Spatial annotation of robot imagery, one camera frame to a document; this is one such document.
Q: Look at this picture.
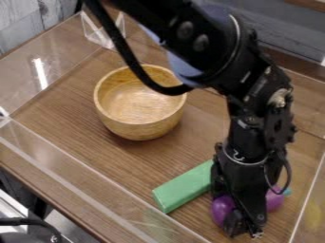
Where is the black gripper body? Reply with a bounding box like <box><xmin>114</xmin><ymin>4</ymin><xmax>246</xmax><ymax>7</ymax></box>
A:
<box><xmin>210</xmin><ymin>141</ymin><xmax>290</xmax><ymax>226</ymax></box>

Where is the black device with cable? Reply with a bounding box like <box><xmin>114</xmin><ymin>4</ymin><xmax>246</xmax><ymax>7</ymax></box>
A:
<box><xmin>0</xmin><ymin>215</ymin><xmax>64</xmax><ymax>243</ymax></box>

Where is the brown wooden bowl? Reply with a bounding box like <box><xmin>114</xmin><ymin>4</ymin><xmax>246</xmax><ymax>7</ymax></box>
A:
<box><xmin>92</xmin><ymin>66</ymin><xmax>187</xmax><ymax>140</ymax></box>

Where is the green rectangular block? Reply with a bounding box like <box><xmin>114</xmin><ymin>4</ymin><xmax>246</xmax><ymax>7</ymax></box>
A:
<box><xmin>152</xmin><ymin>160</ymin><xmax>213</xmax><ymax>214</ymax></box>

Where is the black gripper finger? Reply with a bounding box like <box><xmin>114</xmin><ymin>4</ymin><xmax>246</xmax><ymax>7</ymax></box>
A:
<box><xmin>222</xmin><ymin>209</ymin><xmax>263</xmax><ymax>238</ymax></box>
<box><xmin>211</xmin><ymin>167</ymin><xmax>229</xmax><ymax>199</ymax></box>

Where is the purple toy eggplant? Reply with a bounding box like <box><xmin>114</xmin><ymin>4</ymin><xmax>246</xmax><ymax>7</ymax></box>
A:
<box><xmin>211</xmin><ymin>188</ymin><xmax>292</xmax><ymax>226</ymax></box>

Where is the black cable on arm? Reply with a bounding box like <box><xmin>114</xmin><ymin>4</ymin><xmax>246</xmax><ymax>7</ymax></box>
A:
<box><xmin>84</xmin><ymin>0</ymin><xmax>195</xmax><ymax>97</ymax></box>

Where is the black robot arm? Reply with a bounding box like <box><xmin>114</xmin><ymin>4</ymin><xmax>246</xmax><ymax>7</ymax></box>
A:
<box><xmin>83</xmin><ymin>0</ymin><xmax>297</xmax><ymax>238</ymax></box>

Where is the clear acrylic corner bracket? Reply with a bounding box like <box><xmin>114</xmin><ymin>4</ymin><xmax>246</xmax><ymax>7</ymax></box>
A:
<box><xmin>80</xmin><ymin>11</ymin><xmax>126</xmax><ymax>49</ymax></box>

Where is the clear acrylic tray wall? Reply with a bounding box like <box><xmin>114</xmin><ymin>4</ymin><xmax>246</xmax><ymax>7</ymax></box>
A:
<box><xmin>0</xmin><ymin>115</ymin><xmax>210</xmax><ymax>243</ymax></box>

